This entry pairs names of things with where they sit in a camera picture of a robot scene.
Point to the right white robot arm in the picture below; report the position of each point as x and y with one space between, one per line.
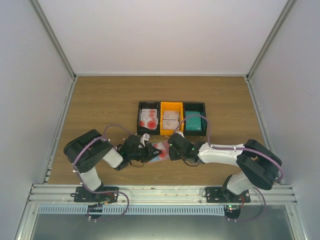
259 166

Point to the black card bin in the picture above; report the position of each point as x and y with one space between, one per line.
149 105
200 107

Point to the black right card bin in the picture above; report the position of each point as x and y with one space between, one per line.
200 107

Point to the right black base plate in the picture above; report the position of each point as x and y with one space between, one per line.
232 203

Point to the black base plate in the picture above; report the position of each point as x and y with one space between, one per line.
95 200
232 203

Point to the aluminium front rail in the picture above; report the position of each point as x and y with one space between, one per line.
192 195

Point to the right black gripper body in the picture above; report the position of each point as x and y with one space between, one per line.
175 157

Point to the teal cards stack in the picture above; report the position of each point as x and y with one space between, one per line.
193 123

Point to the white cards in orange bin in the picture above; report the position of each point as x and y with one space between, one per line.
170 119

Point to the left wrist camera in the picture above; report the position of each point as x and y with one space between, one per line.
144 139

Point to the pink card holder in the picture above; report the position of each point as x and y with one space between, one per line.
162 153

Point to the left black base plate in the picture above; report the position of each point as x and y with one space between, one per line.
95 200

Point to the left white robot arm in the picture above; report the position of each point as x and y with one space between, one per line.
86 151

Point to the orange middle card bin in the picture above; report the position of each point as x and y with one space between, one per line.
177 106

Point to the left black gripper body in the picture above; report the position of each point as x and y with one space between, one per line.
144 156

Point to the black left card bin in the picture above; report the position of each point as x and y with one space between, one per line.
149 105

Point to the red white cards stack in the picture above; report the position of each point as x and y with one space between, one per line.
149 118

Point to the grey slotted cable duct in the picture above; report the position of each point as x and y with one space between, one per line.
133 209

